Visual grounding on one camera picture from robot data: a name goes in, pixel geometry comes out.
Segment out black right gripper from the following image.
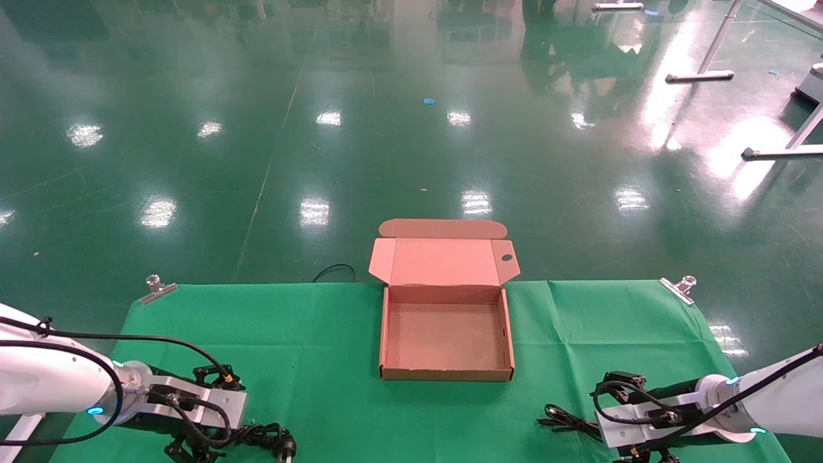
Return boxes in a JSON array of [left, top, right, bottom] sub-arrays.
[[614, 379, 730, 463]]

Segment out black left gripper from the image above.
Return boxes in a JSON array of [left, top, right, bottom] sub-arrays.
[[118, 363, 246, 463]]

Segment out black power cable with plug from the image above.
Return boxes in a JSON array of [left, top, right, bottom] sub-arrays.
[[219, 421, 298, 463]]

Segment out black wired computer mouse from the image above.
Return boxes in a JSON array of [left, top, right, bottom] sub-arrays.
[[537, 404, 605, 443]]

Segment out open brown cardboard box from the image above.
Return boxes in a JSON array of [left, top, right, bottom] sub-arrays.
[[368, 219, 521, 383]]

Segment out green table cloth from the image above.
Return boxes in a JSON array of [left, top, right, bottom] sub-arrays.
[[48, 281, 791, 463]]

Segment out silver metal binder clip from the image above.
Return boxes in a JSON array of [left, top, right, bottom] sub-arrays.
[[659, 275, 697, 305], [140, 275, 178, 305]]

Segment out grey machine base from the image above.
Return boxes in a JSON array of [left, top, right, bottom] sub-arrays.
[[794, 63, 823, 107]]

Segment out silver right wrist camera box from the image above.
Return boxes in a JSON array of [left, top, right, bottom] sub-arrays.
[[595, 403, 700, 449]]

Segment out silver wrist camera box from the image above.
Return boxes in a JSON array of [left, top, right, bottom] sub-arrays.
[[145, 376, 248, 430], [595, 403, 700, 449]]

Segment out short black left camera cable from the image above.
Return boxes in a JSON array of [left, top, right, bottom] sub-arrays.
[[166, 391, 233, 449]]

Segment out short black camera cable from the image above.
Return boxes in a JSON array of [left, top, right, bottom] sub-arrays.
[[166, 391, 233, 449], [592, 379, 683, 428]]

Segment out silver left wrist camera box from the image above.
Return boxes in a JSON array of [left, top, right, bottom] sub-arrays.
[[145, 376, 248, 430]]

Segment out short black right camera cable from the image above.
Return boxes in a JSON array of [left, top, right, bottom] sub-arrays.
[[592, 379, 683, 428]]

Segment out looping black left arm cable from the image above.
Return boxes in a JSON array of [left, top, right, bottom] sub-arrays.
[[0, 339, 124, 448]]

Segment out long black left arm cable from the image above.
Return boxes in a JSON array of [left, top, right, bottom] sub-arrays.
[[0, 315, 233, 386]]

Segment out long black arm cable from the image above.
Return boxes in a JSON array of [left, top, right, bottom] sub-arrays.
[[633, 345, 823, 451], [0, 315, 233, 386]]

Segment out long black right arm cable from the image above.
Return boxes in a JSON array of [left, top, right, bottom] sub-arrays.
[[633, 345, 823, 451]]

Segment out black cable on floor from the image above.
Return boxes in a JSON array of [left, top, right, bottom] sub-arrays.
[[312, 264, 357, 284]]

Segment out white table leg frame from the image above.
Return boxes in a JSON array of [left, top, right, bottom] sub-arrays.
[[665, 0, 746, 84], [741, 103, 823, 160]]

